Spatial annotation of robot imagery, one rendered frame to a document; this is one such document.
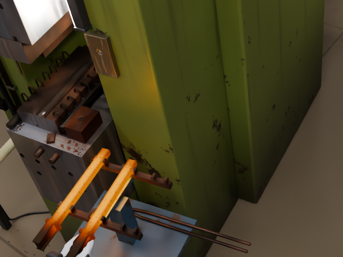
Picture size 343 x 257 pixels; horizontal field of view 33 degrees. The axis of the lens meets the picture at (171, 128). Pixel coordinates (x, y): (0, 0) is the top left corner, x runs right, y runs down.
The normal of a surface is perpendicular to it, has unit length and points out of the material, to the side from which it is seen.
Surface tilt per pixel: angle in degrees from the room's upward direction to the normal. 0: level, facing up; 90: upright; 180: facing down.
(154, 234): 0
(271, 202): 0
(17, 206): 0
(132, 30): 90
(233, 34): 90
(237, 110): 90
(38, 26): 90
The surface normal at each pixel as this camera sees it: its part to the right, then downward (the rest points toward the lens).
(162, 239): -0.15, -0.68
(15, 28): -0.49, 0.68
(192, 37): 0.86, 0.27
